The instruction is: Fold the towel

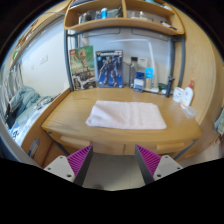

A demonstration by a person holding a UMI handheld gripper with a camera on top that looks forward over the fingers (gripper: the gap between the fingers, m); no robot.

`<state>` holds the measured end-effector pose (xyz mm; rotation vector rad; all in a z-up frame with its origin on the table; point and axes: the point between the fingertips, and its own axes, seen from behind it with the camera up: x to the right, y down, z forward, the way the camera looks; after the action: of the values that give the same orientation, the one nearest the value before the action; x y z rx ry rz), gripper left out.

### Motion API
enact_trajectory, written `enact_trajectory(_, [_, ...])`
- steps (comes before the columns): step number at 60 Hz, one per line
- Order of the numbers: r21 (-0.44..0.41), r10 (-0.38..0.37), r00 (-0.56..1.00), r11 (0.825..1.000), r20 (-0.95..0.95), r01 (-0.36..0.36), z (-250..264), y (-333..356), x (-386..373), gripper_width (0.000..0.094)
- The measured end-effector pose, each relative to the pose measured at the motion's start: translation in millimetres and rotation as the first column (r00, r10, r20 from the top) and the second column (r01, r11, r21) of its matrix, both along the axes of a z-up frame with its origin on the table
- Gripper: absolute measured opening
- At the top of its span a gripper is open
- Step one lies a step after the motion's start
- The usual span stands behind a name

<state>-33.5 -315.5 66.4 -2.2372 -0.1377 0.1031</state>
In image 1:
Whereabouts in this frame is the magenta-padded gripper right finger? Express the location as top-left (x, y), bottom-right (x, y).
top-left (134, 144), bottom-right (184, 185)

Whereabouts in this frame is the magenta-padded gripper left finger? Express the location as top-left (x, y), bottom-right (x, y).
top-left (43, 143), bottom-right (94, 187)

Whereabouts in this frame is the pale pink towel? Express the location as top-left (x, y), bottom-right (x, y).
top-left (85, 100), bottom-right (168, 131)

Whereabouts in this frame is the wooden desk drawer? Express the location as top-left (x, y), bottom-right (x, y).
top-left (124, 139), bottom-right (198, 158)

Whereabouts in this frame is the clear plastic container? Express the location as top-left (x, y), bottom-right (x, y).
top-left (182, 105), bottom-right (198, 120)

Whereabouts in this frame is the bed with grey-green bedding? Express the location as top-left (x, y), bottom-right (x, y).
top-left (0, 85), bottom-right (54, 148)

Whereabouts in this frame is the white red-capped lotion bottle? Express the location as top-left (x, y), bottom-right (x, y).
top-left (180, 80), bottom-right (195, 108)

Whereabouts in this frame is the black flask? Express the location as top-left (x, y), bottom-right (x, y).
top-left (165, 76), bottom-right (175, 98)

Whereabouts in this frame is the small dark blue box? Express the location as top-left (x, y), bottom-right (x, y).
top-left (133, 71), bottom-right (146, 93)

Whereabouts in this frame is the light blue carton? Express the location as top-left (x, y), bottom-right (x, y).
top-left (144, 67), bottom-right (155, 90)

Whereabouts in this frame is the clear bottle with black cap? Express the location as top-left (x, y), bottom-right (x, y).
top-left (129, 56), bottom-right (139, 89)

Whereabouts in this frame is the green tree figure toy box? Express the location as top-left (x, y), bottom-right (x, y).
top-left (68, 45), bottom-right (96, 91)

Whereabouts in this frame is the white box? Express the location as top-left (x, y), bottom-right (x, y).
top-left (137, 57), bottom-right (149, 73)

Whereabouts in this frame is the blue robot model kit box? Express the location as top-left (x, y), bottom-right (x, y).
top-left (95, 49), bottom-right (124, 89)

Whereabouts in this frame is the wooden shelf unit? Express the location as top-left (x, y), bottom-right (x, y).
top-left (63, 0), bottom-right (185, 36)

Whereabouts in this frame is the dark metal shelf frame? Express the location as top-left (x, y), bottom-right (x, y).
top-left (63, 28), bottom-right (187, 98)

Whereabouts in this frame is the white wall switch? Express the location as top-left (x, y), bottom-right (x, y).
top-left (39, 54), bottom-right (49, 66)

